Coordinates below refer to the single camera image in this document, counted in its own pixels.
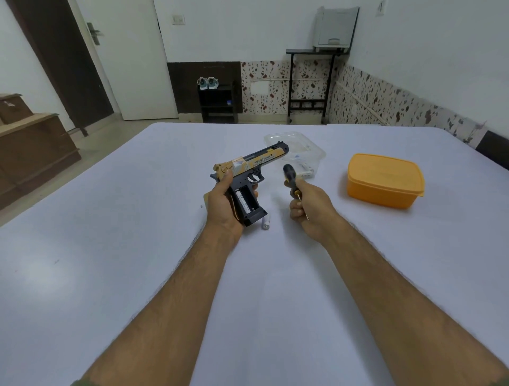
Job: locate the person's right hand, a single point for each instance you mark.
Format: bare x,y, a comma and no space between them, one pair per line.
316,214

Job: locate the person's left hand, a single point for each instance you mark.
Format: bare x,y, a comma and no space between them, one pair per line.
220,210

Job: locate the person's right thumb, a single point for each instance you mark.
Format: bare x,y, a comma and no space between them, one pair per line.
295,183

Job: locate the person's left thumb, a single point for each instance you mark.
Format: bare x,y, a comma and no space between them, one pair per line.
225,179

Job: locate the gold and black toy pistol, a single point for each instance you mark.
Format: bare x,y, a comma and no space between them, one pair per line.
250,167

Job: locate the person's right forearm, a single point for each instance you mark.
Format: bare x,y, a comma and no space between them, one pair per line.
397,314

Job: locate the person's left forearm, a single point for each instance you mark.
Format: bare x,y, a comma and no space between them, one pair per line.
175,314

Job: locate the white parts in container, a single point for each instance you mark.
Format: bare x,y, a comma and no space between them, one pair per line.
307,169

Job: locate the clear plastic container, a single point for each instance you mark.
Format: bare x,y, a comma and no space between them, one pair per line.
302,149

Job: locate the white cylindrical battery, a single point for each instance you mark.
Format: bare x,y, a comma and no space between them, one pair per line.
265,222

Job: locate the black shoe rack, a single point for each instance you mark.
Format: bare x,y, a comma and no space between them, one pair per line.
218,105

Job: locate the orange lidded plastic container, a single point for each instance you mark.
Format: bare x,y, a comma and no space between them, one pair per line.
383,181

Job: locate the white and teal shoe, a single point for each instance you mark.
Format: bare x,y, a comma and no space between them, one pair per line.
213,82
202,82

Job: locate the black metal stand table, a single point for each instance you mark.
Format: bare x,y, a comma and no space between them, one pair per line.
310,85

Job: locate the white door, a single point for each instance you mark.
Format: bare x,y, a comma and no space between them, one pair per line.
131,59

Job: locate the grey printer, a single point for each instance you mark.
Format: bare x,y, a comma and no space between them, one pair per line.
334,28

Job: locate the brown wooden cabinet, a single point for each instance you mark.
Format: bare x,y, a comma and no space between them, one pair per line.
34,155

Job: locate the dark brown door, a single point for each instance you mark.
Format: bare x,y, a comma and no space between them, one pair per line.
59,63

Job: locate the brown cardboard box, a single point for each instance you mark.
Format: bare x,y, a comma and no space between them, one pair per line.
14,107

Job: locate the white wall switch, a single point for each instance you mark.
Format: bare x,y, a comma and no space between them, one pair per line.
178,18

